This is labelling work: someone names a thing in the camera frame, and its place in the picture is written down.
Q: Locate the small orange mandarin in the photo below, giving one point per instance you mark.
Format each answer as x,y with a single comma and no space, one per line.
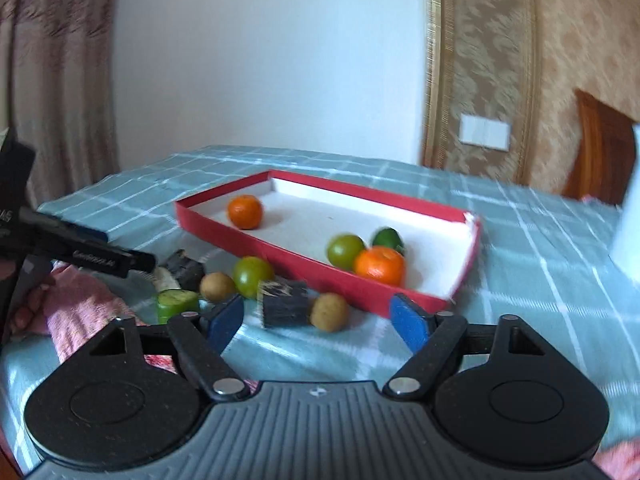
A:
245,212

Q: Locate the teal checked bed blanket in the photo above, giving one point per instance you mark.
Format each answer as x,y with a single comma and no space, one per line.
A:
541,257

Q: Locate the green round fruit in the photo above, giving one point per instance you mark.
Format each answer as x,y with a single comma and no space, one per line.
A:
343,249
248,272

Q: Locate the red shallow box tray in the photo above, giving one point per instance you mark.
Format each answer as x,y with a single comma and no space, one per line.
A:
289,220

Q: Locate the large orange mandarin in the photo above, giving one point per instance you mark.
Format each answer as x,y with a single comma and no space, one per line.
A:
381,264

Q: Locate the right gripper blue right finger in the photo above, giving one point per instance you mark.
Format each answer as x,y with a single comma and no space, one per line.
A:
433,339

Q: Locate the brown longan fruit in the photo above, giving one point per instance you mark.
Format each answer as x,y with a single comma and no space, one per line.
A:
216,287
330,312

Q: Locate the green avocado-like fruit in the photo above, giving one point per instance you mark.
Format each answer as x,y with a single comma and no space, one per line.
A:
389,237

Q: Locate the patterned curtain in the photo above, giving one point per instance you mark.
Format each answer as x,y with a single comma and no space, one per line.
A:
56,90

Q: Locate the white electric kettle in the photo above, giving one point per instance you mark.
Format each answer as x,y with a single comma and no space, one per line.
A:
625,247

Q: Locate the wooden headboard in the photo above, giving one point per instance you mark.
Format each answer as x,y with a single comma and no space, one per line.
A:
606,153

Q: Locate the green cucumber piece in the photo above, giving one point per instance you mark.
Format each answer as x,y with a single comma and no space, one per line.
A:
172,302

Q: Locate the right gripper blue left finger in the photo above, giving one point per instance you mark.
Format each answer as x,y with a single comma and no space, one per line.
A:
199,340

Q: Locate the person's left hand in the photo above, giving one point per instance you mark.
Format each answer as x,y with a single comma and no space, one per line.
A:
26,316

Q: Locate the white wall switch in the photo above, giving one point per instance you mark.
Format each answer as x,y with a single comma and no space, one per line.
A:
484,132

